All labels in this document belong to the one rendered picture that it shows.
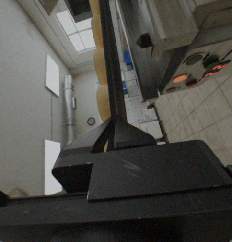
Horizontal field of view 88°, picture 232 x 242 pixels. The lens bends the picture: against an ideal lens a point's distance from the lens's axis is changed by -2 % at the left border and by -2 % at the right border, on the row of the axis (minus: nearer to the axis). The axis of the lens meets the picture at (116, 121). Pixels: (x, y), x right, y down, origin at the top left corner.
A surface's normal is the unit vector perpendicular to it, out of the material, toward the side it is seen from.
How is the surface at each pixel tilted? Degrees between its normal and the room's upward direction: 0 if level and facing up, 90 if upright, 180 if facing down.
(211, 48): 90
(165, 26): 90
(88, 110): 90
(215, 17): 90
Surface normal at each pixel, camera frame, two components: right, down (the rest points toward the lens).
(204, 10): 0.20, 0.96
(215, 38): -0.14, -0.15
